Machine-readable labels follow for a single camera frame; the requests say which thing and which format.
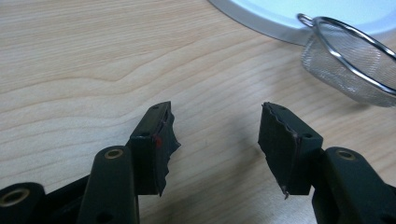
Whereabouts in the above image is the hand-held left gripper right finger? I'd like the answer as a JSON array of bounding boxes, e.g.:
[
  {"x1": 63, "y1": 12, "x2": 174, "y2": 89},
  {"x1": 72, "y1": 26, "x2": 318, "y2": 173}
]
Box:
[{"x1": 257, "y1": 101, "x2": 325, "y2": 200}]

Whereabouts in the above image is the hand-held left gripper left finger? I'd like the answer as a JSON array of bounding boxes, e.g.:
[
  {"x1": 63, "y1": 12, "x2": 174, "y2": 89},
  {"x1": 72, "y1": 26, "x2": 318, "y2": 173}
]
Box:
[{"x1": 125, "y1": 101, "x2": 182, "y2": 198}]

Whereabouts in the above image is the metal mesh strainer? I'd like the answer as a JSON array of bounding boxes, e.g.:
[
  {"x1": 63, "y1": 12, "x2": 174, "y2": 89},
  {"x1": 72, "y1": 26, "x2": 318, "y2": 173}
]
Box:
[{"x1": 296, "y1": 12, "x2": 396, "y2": 108}]

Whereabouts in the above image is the white round plate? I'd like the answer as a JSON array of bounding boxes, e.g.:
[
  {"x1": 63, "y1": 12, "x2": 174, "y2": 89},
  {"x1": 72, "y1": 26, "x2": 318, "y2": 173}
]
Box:
[{"x1": 206, "y1": 0, "x2": 396, "y2": 47}]

